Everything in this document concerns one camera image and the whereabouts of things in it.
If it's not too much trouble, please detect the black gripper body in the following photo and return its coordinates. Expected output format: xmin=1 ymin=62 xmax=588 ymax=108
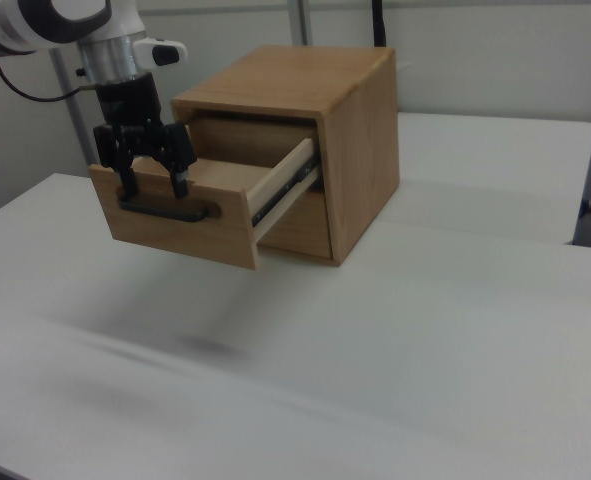
xmin=95 ymin=72 xmax=168 ymax=157

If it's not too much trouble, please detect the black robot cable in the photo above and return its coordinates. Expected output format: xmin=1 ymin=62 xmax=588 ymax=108
xmin=0 ymin=53 xmax=99 ymax=102

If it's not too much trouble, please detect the black metal drawer slide rail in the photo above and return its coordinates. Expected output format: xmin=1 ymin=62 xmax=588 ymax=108
xmin=250 ymin=152 xmax=322 ymax=225

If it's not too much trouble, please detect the grey metal frame post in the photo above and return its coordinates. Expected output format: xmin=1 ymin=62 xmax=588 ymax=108
xmin=49 ymin=48 xmax=95 ymax=177

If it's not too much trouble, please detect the black drawer handle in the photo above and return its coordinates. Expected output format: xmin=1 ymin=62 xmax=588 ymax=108
xmin=116 ymin=186 xmax=223 ymax=224

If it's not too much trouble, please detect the black hanging hose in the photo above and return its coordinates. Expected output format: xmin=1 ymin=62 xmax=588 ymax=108
xmin=371 ymin=0 xmax=390 ymax=48

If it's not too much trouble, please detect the closed wooden drawer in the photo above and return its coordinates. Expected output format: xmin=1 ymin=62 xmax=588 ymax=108
xmin=258 ymin=188 xmax=334 ymax=261

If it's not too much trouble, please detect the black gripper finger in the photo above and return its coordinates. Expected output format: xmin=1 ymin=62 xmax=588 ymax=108
xmin=147 ymin=118 xmax=198 ymax=201
xmin=93 ymin=123 xmax=140 ymax=199

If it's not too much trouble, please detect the wooden drawer with black handle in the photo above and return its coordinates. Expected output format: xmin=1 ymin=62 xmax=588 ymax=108
xmin=88 ymin=116 xmax=322 ymax=273

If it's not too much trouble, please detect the grey wall profile strip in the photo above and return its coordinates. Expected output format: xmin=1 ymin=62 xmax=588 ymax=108
xmin=288 ymin=0 xmax=313 ymax=47

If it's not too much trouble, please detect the wooden drawer cabinet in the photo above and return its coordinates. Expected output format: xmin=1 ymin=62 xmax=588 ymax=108
xmin=170 ymin=44 xmax=402 ymax=268

